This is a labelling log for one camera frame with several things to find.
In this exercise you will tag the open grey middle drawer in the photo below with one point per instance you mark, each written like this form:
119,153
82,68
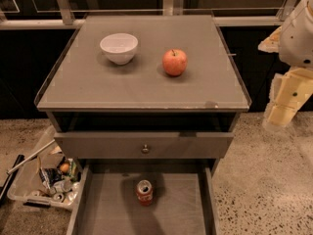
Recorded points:
107,204

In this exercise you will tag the white ceramic bowl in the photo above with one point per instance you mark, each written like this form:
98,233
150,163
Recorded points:
119,48

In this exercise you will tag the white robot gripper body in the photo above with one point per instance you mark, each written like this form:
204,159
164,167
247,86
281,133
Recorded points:
297,39

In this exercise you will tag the red apple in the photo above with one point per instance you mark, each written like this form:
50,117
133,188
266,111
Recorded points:
174,62

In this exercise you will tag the dark snack bag in bin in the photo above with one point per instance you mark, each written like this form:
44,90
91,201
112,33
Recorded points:
49,176

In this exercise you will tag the grey top drawer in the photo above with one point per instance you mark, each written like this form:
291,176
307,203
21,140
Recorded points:
128,145

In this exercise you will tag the orange fruit in bin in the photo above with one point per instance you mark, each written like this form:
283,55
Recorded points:
64,168

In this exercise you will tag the clear plastic storage bin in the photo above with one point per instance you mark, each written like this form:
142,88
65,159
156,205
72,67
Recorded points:
27,186

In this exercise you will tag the red coke can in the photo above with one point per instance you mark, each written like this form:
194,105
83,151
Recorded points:
144,192

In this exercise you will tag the silver can in bin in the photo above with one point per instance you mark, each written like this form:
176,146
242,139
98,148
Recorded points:
62,186

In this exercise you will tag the metal window frame rail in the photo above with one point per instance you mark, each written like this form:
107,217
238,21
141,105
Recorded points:
31,14

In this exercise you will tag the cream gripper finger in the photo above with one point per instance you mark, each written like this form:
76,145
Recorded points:
288,93
271,43

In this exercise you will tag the black flat bar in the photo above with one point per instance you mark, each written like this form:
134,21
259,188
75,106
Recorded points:
10,178

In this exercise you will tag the round metal drawer knob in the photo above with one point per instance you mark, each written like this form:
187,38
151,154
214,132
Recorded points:
145,149

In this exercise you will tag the grey drawer cabinet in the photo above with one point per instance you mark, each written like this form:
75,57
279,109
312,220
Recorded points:
86,92

